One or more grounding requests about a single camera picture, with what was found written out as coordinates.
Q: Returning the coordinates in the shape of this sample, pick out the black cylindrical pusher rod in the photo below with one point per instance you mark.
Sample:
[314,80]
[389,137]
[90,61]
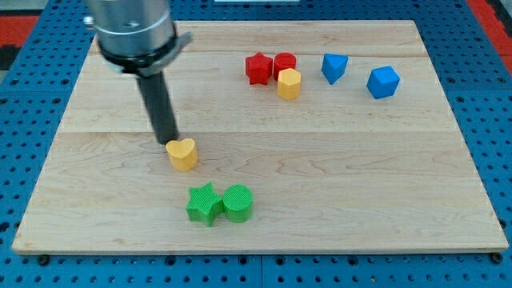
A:
[157,102]

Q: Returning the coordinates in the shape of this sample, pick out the yellow heart block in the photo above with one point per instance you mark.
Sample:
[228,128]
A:
[183,154]

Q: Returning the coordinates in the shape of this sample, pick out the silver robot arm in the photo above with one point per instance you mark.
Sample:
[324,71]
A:
[139,37]

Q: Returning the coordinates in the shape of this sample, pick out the red circle block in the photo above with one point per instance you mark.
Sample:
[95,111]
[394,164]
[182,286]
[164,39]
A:
[282,61]

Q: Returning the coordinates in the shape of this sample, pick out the green circle block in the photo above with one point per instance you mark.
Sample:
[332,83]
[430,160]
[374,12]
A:
[238,203]

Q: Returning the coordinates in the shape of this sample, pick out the red star block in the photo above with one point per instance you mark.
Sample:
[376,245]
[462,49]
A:
[258,68]

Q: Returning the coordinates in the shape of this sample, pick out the green star block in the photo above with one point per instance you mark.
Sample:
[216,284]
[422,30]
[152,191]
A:
[204,204]

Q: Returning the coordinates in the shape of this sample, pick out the yellow hexagon block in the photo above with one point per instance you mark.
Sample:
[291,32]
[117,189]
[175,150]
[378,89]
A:
[289,84]

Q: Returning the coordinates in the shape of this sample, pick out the wooden board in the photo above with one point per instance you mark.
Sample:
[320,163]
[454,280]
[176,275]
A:
[333,171]

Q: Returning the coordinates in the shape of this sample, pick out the blue triangle block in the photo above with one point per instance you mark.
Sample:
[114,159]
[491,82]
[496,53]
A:
[334,67]

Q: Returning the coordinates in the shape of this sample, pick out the blue cube block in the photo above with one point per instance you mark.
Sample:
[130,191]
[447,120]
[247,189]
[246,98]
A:
[383,82]

